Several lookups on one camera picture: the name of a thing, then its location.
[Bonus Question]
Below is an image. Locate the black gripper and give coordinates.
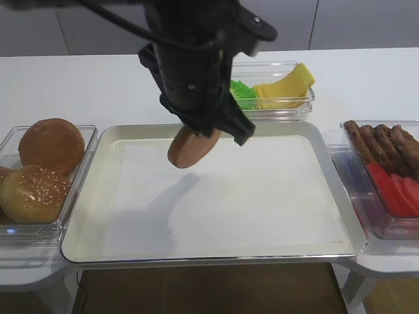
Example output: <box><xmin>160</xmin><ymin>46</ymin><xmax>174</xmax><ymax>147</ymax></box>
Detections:
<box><xmin>138</xmin><ymin>19</ymin><xmax>278</xmax><ymax>146</ymax></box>

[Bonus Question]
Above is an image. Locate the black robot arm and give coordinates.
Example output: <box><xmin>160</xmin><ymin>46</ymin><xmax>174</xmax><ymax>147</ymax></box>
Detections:
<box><xmin>79</xmin><ymin>1</ymin><xmax>277</xmax><ymax>145</ymax></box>

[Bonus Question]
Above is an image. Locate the green lettuce leaf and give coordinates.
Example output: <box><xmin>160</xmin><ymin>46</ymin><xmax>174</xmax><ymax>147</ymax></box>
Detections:
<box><xmin>230</xmin><ymin>80</ymin><xmax>259</xmax><ymax>111</ymax></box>

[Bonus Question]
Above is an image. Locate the clear lettuce cheese container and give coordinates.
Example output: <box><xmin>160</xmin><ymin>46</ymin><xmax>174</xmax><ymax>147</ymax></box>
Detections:
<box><xmin>231</xmin><ymin>61</ymin><xmax>315</xmax><ymax>121</ymax></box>

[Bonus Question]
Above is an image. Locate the white paper liner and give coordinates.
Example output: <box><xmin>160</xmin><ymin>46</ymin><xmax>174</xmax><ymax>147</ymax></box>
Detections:
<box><xmin>104</xmin><ymin>135</ymin><xmax>348</xmax><ymax>259</ymax></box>

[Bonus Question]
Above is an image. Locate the silver metal tray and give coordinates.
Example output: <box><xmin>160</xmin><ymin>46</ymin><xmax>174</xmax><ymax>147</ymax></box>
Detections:
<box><xmin>61</xmin><ymin>122</ymin><xmax>367</xmax><ymax>267</ymax></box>

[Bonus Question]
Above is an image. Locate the yellow cheese slice upright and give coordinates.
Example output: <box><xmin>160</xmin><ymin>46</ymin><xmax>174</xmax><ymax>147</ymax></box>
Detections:
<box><xmin>279</xmin><ymin>63</ymin><xmax>316</xmax><ymax>90</ymax></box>

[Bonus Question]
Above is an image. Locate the brown meat patty leftmost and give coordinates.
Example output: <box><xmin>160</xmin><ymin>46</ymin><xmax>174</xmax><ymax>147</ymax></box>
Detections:
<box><xmin>343</xmin><ymin>120</ymin><xmax>376</xmax><ymax>164</ymax></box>

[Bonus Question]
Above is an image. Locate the brown meat patty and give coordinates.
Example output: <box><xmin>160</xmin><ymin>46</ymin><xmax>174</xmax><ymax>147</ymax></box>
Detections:
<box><xmin>390</xmin><ymin>125</ymin><xmax>418</xmax><ymax>179</ymax></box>
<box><xmin>359</xmin><ymin>125</ymin><xmax>396</xmax><ymax>174</ymax></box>
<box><xmin>373</xmin><ymin>124</ymin><xmax>412</xmax><ymax>177</ymax></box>
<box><xmin>343</xmin><ymin>120</ymin><xmax>376</xmax><ymax>164</ymax></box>

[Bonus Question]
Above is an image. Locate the round brown bun bottom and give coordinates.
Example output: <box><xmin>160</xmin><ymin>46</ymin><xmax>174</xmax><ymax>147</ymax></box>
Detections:
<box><xmin>18</xmin><ymin>118</ymin><xmax>84</xmax><ymax>176</ymax></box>

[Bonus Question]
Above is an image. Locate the clear meat tomato container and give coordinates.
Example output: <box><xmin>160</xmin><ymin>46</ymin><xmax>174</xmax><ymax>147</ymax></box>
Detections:
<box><xmin>331</xmin><ymin>121</ymin><xmax>418</xmax><ymax>240</ymax></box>

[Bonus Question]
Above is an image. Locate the clear bun container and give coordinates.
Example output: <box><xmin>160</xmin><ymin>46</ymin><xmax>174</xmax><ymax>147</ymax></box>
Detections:
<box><xmin>1</xmin><ymin>125</ymin><xmax>98</xmax><ymax>249</ymax></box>

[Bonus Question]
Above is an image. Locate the red tomato slice left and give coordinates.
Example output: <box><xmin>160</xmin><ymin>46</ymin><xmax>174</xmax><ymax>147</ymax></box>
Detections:
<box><xmin>366</xmin><ymin>163</ymin><xmax>409</xmax><ymax>218</ymax></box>

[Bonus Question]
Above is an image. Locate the red tomato slice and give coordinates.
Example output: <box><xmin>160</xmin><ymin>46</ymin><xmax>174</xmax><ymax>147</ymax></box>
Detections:
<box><xmin>402</xmin><ymin>177</ymin><xmax>419</xmax><ymax>209</ymax></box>
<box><xmin>366</xmin><ymin>163</ymin><xmax>409</xmax><ymax>218</ymax></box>
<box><xmin>390</xmin><ymin>173</ymin><xmax>418</xmax><ymax>218</ymax></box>

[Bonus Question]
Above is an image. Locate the brown meat patty rightmost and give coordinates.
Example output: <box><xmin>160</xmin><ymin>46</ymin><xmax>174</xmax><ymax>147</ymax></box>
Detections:
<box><xmin>390</xmin><ymin>125</ymin><xmax>418</xmax><ymax>179</ymax></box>

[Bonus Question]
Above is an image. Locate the sesame seed bun top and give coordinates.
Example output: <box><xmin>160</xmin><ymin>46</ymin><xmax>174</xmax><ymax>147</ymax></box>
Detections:
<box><xmin>1</xmin><ymin>166</ymin><xmax>71</xmax><ymax>224</ymax></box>

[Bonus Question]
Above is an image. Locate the red tomato slice middle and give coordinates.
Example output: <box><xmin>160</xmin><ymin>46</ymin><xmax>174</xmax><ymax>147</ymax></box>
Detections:
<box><xmin>390</xmin><ymin>173</ymin><xmax>418</xmax><ymax>218</ymax></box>

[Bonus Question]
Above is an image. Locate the red tomato slice right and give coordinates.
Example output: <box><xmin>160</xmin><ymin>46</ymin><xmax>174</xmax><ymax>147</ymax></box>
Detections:
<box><xmin>402</xmin><ymin>177</ymin><xmax>419</xmax><ymax>209</ymax></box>

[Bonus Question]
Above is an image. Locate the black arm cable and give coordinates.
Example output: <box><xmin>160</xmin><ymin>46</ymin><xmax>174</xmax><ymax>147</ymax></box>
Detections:
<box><xmin>75</xmin><ymin>0</ymin><xmax>227</xmax><ymax>52</ymax></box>

